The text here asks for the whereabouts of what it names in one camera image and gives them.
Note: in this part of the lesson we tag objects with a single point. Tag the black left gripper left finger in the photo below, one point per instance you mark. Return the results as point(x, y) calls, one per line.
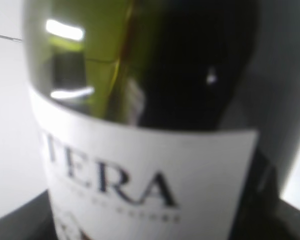
point(31, 221)

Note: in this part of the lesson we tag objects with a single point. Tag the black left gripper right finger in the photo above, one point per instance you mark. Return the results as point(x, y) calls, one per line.
point(290, 216)

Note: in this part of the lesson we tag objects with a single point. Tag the dark red wine bottle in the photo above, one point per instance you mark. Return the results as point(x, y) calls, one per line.
point(165, 119)

